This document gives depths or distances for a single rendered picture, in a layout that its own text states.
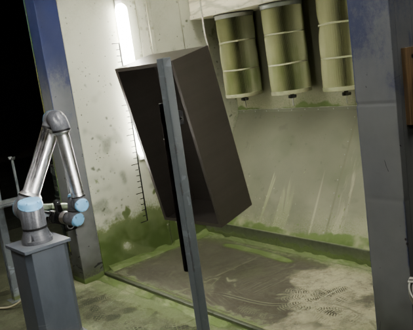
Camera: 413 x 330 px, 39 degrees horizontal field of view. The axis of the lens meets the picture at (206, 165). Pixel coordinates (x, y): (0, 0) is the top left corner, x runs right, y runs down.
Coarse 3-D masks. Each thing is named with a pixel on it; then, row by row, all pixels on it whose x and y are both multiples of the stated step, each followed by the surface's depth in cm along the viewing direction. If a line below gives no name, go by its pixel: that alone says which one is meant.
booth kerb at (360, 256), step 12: (216, 228) 525; (228, 228) 512; (240, 228) 500; (264, 240) 479; (276, 240) 468; (288, 240) 458; (300, 240) 448; (312, 240) 438; (300, 252) 450; (312, 252) 441; (324, 252) 431; (336, 252) 423; (348, 252) 414; (360, 252) 406; (360, 264) 408
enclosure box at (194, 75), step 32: (128, 64) 407; (192, 64) 376; (128, 96) 415; (160, 96) 436; (192, 96) 377; (160, 128) 437; (192, 128) 378; (224, 128) 400; (160, 160) 438; (192, 160) 447; (224, 160) 401; (160, 192) 439; (192, 192) 463; (224, 192) 401; (224, 224) 402
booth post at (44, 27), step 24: (24, 0) 431; (48, 0) 428; (48, 24) 429; (48, 48) 430; (48, 72) 430; (48, 96) 436; (72, 96) 444; (72, 120) 445; (72, 144) 446; (72, 240) 459; (96, 240) 463; (72, 264) 469; (96, 264) 464
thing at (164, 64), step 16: (160, 64) 263; (160, 80) 266; (176, 112) 268; (176, 128) 268; (176, 144) 269; (176, 160) 270; (176, 176) 272; (176, 192) 275; (192, 224) 277; (192, 240) 277; (192, 256) 278; (192, 272) 280; (192, 288) 283
